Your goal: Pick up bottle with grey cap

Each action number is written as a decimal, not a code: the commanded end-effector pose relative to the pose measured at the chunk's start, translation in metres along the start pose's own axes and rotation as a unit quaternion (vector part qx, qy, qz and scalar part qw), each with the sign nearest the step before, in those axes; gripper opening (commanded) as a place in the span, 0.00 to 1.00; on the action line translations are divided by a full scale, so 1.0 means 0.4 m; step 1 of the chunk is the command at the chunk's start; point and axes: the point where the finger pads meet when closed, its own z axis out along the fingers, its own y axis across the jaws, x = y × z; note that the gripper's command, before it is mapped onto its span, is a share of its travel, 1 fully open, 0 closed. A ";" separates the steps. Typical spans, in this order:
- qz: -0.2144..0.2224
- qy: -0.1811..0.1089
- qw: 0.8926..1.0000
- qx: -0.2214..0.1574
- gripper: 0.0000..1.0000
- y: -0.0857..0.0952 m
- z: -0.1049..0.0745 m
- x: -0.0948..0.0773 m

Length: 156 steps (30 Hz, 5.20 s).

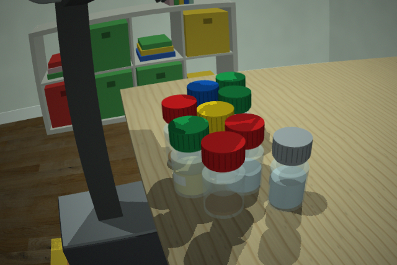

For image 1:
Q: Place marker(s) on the clear glass bottle with green cap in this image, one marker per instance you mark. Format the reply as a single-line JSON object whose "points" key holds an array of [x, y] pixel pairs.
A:
{"points": [[185, 136]]}

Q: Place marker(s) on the glass bottle with grey cap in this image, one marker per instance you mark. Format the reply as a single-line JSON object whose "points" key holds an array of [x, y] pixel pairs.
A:
{"points": [[291, 149]]}

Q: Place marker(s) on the yellow bottle cap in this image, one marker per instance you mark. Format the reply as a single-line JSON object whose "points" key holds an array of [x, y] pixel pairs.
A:
{"points": [[216, 112]]}

